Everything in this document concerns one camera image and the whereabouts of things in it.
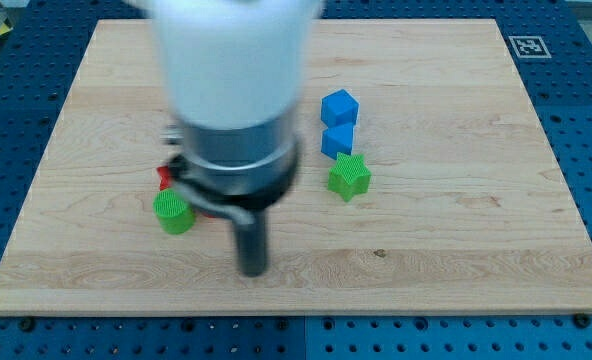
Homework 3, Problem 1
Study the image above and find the green cylinder block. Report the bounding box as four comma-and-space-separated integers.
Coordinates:
152, 188, 195, 235

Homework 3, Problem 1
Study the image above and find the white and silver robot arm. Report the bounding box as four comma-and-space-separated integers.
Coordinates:
134, 0, 321, 225

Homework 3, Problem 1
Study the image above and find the green star block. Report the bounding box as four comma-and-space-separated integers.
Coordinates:
327, 152, 371, 202

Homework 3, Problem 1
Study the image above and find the blue triangular block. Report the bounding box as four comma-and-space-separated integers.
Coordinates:
321, 123, 354, 160

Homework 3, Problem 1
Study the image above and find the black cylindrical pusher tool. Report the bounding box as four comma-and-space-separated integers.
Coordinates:
231, 208, 268, 277

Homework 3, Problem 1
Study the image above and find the blue cube block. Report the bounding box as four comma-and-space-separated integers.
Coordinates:
320, 89, 359, 127

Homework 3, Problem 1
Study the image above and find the wooden board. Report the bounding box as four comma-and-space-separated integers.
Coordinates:
0, 18, 592, 318

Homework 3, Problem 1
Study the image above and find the red block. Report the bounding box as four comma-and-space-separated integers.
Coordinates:
156, 165, 215, 219

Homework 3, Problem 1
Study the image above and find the white fiducial marker tag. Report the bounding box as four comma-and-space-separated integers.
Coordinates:
509, 35, 551, 59

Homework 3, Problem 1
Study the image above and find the black bolt front left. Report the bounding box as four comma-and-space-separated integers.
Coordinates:
18, 317, 36, 333

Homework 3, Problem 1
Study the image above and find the black bolt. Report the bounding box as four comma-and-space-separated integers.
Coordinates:
572, 313, 592, 329
18, 317, 36, 333

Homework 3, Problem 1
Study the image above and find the black bolt front right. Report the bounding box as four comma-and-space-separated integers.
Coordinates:
572, 313, 592, 329

